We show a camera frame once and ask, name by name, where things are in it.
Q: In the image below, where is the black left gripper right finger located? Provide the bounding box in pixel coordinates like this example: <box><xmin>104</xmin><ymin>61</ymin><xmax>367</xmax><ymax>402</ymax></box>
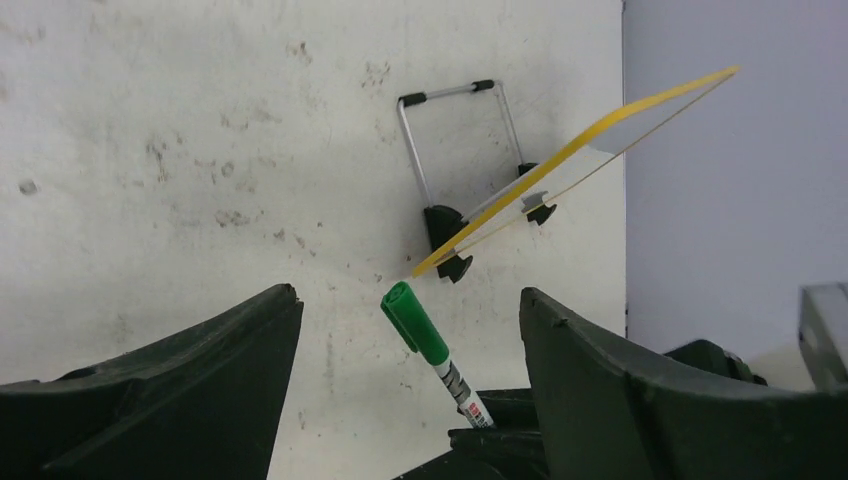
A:
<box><xmin>519</xmin><ymin>287</ymin><xmax>847</xmax><ymax>479</ymax></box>

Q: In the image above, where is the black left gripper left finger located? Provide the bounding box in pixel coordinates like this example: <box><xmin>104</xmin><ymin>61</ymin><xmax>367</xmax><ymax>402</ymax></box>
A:
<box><xmin>1</xmin><ymin>284</ymin><xmax>304</xmax><ymax>479</ymax></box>

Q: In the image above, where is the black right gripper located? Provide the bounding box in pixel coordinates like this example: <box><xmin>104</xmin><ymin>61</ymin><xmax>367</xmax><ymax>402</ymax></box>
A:
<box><xmin>665</xmin><ymin>339</ymin><xmax>768</xmax><ymax>386</ymax></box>

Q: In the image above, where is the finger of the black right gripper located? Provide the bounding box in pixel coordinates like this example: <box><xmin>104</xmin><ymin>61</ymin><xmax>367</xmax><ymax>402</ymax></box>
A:
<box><xmin>398</xmin><ymin>389</ymin><xmax>550</xmax><ymax>480</ymax></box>

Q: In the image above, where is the green capped whiteboard marker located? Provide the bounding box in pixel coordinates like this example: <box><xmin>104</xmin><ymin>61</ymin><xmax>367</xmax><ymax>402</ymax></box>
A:
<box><xmin>380</xmin><ymin>281</ymin><xmax>496</xmax><ymax>429</ymax></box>

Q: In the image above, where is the metal whiteboard stand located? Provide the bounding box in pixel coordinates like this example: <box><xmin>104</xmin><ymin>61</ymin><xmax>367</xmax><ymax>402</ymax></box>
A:
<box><xmin>396</xmin><ymin>79</ymin><xmax>536</xmax><ymax>252</ymax></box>

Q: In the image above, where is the yellow framed whiteboard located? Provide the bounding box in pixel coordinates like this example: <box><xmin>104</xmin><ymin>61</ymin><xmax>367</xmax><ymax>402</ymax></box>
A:
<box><xmin>396</xmin><ymin>65</ymin><xmax>740</xmax><ymax>282</ymax></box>

